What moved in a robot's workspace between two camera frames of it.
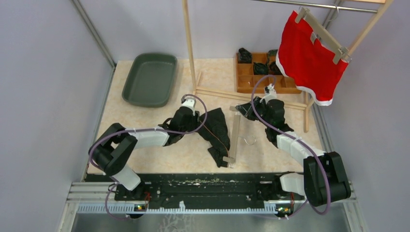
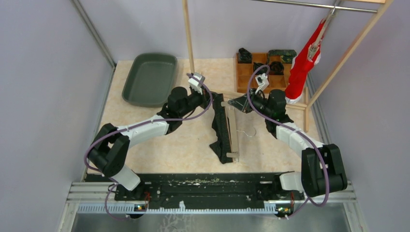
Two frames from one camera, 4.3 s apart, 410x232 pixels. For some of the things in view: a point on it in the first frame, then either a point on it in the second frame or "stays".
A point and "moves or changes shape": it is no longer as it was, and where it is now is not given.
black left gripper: (196, 122) → (206, 97)
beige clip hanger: (249, 139) moves or changes shape
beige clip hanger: (323, 32) → (314, 48)
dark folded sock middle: (259, 68) stays
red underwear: (310, 66) → (300, 67)
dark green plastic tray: (151, 81) stays
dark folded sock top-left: (244, 56) stays
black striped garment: (212, 125) moves or changes shape
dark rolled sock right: (273, 69) stays
